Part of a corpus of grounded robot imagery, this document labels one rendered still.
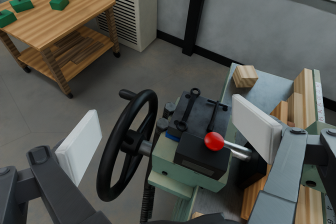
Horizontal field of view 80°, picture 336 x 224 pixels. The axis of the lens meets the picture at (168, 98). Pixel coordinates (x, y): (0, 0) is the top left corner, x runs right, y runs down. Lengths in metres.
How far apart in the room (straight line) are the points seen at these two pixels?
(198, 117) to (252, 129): 0.20
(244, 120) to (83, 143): 0.13
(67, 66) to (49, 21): 0.35
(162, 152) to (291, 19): 1.45
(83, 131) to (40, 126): 1.51
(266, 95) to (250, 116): 0.42
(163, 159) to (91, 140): 0.20
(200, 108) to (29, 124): 1.48
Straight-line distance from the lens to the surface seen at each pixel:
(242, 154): 0.40
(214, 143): 0.32
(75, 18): 1.52
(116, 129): 0.40
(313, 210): 0.44
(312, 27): 1.70
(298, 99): 0.56
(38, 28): 1.51
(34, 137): 1.65
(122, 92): 0.51
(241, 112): 0.19
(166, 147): 0.37
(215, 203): 0.42
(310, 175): 0.34
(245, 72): 0.56
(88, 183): 1.40
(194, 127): 0.35
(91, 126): 0.18
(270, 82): 0.62
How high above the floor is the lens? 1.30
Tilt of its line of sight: 53 degrees down
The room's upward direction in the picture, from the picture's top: 6 degrees clockwise
